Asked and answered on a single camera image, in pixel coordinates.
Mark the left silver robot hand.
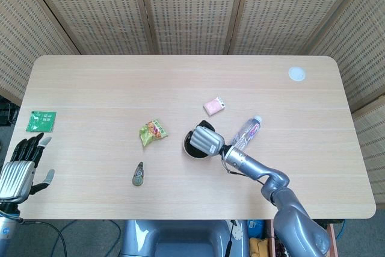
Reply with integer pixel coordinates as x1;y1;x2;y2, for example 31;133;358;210
0;132;55;202

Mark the green correction tape dispenser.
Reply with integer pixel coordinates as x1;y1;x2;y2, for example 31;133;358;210
131;161;146;187

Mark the yellow pouch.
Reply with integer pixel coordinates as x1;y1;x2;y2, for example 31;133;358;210
250;237;268;253

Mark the pink tissue pack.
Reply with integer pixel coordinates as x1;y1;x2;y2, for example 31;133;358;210
203;95;227;117

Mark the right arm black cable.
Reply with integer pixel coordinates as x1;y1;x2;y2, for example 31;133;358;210
221;151;268;185

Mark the green crumpled snack packet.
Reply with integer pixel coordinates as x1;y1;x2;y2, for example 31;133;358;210
138;120;169;149

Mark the white bowl of dark liquid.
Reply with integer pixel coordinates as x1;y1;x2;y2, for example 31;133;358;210
183;130;211;160

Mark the clear plastic water bottle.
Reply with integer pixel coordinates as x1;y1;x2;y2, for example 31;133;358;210
230;115;265;152

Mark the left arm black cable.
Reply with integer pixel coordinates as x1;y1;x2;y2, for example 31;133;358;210
17;220;67;257

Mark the woven bamboo folding screen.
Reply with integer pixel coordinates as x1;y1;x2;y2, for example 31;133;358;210
0;0;385;197

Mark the blue package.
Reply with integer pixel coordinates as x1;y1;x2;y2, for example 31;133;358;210
247;219;265;238

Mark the grey robot torso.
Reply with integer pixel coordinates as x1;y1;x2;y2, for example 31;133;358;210
122;219;250;257

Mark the white perforated bracket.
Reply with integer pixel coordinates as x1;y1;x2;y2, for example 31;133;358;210
231;220;248;243

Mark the black equipment box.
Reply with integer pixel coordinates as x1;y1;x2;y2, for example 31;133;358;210
0;96;19;127

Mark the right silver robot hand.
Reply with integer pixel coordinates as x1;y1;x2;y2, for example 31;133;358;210
192;120;225;156

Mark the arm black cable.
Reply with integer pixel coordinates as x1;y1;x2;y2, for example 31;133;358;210
17;220;67;257
221;151;268;185

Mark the flat green sachet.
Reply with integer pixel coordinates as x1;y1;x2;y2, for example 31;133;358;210
25;110;57;133

